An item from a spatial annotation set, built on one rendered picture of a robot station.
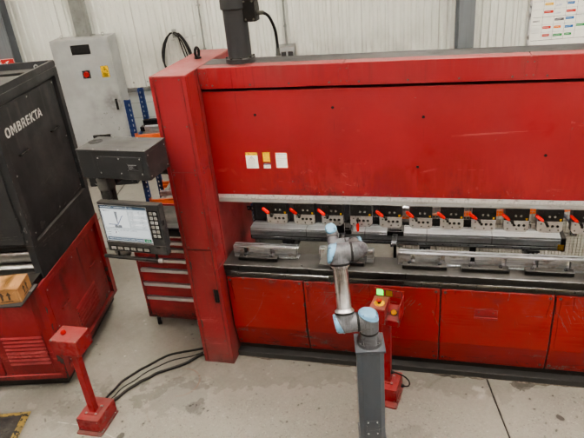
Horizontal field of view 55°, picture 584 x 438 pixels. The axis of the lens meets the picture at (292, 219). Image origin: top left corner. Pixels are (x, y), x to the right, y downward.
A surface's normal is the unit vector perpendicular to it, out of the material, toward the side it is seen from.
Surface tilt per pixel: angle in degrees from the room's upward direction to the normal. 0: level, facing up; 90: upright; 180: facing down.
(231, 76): 90
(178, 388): 0
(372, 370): 90
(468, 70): 90
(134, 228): 90
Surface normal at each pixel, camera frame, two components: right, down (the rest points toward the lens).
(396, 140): -0.23, 0.46
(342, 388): -0.09, -0.89
